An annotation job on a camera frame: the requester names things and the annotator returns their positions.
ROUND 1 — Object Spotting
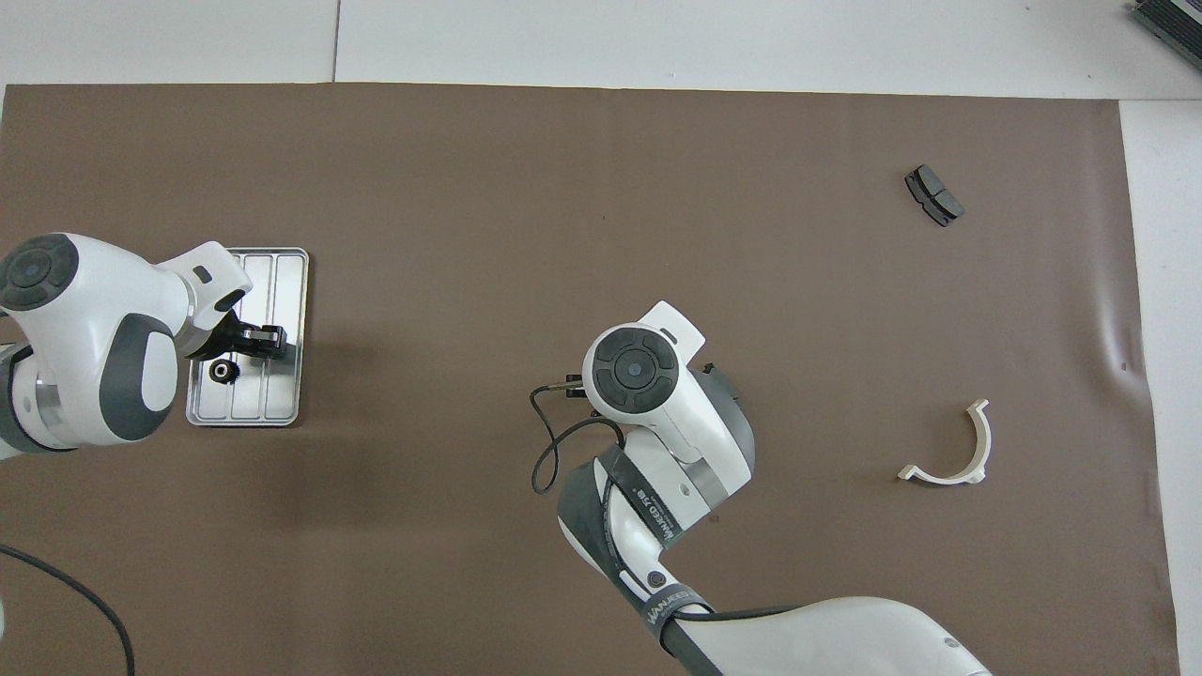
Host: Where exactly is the white curved plastic bracket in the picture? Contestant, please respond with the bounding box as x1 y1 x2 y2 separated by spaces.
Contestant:
897 399 993 486

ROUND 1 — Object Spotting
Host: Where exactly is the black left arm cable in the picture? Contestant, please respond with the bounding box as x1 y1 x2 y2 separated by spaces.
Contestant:
0 543 134 676

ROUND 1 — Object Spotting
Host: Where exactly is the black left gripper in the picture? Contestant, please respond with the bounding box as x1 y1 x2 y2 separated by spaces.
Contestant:
183 315 287 363

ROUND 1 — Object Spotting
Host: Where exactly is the short dark grey brake pad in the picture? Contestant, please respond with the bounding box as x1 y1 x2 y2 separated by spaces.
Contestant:
904 164 965 228

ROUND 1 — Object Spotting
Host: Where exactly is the dark ribbed device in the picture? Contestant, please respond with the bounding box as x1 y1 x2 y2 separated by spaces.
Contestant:
1130 0 1202 71

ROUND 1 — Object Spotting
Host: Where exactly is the silver metal tray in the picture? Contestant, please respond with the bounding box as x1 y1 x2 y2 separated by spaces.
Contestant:
185 247 310 428

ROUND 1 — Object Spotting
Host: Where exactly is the brown paper mat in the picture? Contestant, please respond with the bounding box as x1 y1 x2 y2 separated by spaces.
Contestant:
0 83 1182 676

